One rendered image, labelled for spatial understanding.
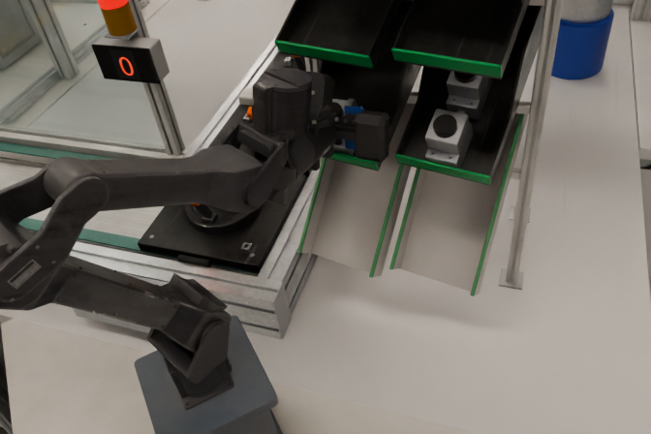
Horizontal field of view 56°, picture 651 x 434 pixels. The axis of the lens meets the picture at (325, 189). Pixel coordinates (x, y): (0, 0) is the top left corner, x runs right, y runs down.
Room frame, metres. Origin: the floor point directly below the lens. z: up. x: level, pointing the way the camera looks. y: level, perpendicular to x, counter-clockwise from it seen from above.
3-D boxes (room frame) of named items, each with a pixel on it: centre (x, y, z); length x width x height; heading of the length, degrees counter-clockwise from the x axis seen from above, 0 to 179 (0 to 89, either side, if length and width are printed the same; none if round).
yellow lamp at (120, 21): (1.03, 0.32, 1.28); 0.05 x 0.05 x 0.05
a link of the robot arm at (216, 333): (0.44, 0.18, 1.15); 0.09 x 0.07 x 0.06; 41
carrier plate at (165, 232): (0.85, 0.19, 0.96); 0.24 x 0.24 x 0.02; 67
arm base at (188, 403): (0.43, 0.18, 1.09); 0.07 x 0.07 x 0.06; 22
